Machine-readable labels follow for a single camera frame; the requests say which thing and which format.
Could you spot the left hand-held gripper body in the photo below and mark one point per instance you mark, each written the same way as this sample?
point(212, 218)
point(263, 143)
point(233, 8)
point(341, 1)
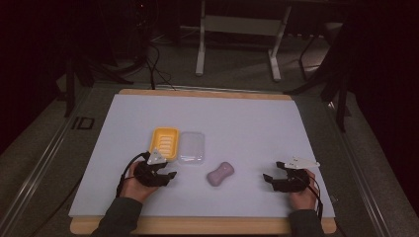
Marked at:
point(146, 173)

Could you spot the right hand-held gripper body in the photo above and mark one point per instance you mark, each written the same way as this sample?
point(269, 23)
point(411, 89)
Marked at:
point(293, 181)

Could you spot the yellow soap dish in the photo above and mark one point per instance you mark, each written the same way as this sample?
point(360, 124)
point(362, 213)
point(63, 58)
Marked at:
point(164, 142)

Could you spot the clear plastic lid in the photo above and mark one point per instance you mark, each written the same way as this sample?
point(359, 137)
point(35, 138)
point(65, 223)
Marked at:
point(191, 148)

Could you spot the pink soap bar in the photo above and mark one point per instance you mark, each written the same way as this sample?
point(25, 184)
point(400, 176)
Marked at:
point(220, 173)

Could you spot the person's left hand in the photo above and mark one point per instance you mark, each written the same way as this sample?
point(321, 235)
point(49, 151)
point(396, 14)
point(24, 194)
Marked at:
point(133, 189)

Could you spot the person's right hand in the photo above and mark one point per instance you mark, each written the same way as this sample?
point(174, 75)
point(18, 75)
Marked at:
point(304, 199)

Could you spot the white table mat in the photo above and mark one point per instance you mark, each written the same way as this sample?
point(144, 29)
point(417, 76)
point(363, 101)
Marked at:
point(237, 131)

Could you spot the wooden table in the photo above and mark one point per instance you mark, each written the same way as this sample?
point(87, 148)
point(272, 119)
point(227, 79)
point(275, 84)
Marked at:
point(204, 225)

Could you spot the black tripod stand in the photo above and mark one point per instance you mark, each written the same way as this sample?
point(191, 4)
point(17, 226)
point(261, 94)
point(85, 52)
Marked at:
point(341, 108)
point(69, 92)

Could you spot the white metal stand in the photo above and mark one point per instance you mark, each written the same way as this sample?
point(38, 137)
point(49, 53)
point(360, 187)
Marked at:
point(242, 26)

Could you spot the metal floor rail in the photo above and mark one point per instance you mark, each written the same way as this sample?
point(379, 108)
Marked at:
point(36, 177)
point(362, 177)

